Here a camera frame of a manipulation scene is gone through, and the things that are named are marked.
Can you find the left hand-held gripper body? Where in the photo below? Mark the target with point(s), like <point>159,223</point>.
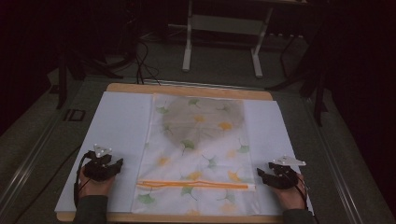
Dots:
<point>97,168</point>

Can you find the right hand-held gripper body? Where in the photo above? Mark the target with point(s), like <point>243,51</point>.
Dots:
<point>285,175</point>

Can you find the leaf print mesh laundry bag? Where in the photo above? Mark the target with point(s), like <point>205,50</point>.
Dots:
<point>199,161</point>

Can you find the white table mat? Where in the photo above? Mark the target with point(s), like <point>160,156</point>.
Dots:
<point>121,124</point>

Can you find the black floor socket plate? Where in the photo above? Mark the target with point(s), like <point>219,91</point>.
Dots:
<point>74,114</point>

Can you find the grey cloth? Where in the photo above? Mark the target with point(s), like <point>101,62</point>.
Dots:
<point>202,119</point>

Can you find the black metal stand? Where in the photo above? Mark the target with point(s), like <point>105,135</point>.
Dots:
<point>317,93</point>
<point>62,77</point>

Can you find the wooden table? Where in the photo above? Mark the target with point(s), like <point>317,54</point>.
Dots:
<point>186,90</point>

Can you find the white metal stand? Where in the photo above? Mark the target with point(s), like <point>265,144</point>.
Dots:
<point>224,25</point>

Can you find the metal floor rail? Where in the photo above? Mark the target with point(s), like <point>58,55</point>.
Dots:
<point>28,161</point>
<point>336,168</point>

